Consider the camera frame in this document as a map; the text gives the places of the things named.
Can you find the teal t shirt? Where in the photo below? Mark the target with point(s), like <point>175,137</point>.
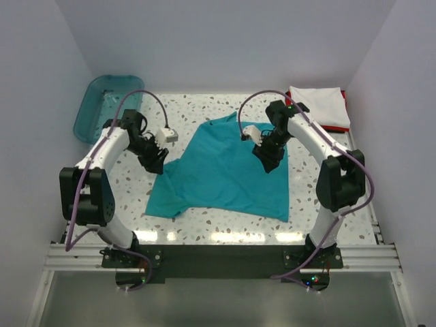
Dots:
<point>219,170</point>

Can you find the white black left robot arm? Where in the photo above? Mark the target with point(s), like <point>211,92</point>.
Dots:
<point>87,200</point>

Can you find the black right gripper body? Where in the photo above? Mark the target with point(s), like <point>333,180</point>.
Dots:
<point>275,142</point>

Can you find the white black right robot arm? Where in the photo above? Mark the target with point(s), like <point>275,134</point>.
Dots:
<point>341,180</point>

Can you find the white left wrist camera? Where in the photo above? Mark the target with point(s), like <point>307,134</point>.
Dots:
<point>166,135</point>

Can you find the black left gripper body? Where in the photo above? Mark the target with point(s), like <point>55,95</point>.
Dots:
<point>146,148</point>

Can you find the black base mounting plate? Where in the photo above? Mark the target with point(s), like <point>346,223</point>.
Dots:
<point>158,263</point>

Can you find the aluminium extrusion rail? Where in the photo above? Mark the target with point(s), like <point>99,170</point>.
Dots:
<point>356,258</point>

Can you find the teal translucent plastic bin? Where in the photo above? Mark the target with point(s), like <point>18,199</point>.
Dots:
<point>101,101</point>

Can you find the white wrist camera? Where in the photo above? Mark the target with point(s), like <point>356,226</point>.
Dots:
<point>166,135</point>
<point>251,132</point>

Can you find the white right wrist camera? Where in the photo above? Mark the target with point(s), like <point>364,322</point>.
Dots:
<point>251,132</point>

